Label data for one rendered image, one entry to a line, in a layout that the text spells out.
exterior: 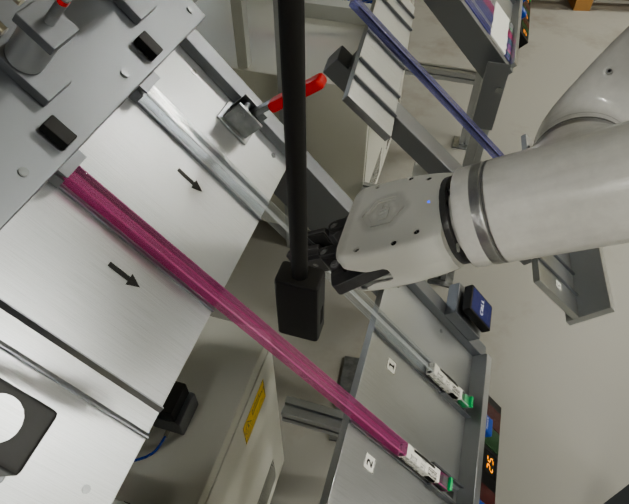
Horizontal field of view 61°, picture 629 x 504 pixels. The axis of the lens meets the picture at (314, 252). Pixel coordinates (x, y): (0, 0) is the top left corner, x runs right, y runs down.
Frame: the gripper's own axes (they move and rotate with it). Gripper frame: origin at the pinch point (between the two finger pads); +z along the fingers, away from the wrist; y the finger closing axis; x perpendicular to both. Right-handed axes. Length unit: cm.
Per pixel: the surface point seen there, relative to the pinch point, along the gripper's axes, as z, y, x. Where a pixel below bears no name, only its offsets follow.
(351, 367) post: 52, -41, 79
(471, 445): -5.5, 4.9, 30.1
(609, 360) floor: -7, -66, 118
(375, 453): -1.8, 13.0, 16.0
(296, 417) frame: 40, -10, 50
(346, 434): -1.1, 13.3, 11.6
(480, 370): -5.7, -5.4, 30.1
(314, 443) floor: 56, -18, 77
